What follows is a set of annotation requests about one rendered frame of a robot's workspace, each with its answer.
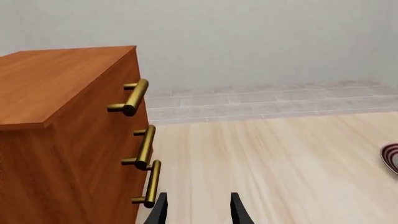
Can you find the wooden cabinet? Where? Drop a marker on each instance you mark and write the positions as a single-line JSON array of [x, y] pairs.
[[62, 130]]

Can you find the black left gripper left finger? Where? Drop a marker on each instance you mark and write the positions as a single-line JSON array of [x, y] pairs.
[[159, 212]]

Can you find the plate with red rings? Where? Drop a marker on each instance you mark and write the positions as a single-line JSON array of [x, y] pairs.
[[390, 158]]

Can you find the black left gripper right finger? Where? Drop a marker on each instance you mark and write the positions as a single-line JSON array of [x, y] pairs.
[[240, 213]]

